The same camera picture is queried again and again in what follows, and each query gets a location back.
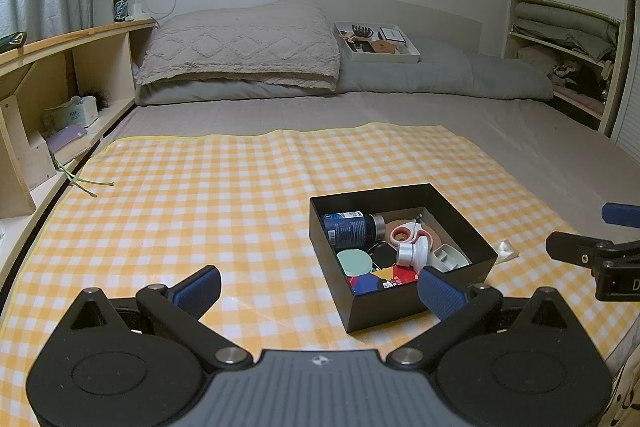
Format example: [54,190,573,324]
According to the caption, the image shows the wooden bedside shelf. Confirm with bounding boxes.
[0,18,157,228]

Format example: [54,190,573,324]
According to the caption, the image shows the orange white scissors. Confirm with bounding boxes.
[390,217,435,244]

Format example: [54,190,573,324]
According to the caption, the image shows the beige printed cloth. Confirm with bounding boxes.
[605,347,640,427]

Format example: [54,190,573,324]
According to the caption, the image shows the yellow checked mat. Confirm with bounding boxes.
[0,122,608,427]

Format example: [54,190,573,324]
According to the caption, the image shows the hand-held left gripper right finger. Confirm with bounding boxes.
[386,268,593,368]

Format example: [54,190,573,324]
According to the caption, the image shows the tissue box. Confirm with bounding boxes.
[42,96,100,130]

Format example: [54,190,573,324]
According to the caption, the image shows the white closet shelf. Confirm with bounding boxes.
[504,0,626,138]

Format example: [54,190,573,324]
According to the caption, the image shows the blue bottle silver cap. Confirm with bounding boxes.
[322,210,387,249]

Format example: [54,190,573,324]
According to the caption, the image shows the white plastic case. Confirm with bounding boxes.
[427,243,471,273]

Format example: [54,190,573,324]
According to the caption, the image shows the red blue card box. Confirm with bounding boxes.
[348,264,426,297]

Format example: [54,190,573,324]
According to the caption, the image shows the black smart watch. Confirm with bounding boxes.
[367,243,398,269]

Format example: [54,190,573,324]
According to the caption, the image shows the white tray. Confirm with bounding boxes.
[334,22,422,64]

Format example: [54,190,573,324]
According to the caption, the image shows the black furry object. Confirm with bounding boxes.
[80,89,112,110]

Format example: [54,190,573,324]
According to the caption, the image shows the beige quilted pillow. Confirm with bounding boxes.
[135,2,342,92]

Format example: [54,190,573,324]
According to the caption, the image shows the black cardboard box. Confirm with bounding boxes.
[308,183,499,334]

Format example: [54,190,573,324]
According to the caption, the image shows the white book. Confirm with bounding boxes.
[50,129,103,162]

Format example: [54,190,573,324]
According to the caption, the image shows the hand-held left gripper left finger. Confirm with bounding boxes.
[50,264,253,370]

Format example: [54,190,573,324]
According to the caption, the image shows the white suction cup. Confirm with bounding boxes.
[396,237,432,269]

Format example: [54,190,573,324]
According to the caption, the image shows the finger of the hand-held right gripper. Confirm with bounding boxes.
[601,202,640,226]
[545,231,640,268]

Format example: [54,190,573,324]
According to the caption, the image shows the folded grey bedding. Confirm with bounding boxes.
[512,2,618,58]

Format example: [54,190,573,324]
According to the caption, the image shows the purple notebook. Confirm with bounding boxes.
[50,124,86,148]

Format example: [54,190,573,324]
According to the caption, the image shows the green round disc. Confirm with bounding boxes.
[336,249,373,280]

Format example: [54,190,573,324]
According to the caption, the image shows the dark clothes pile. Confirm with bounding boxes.
[517,47,608,108]

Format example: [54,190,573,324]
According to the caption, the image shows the green plant stems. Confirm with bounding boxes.
[52,152,115,198]

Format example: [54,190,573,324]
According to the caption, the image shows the white louvre door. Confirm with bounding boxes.
[610,0,640,158]

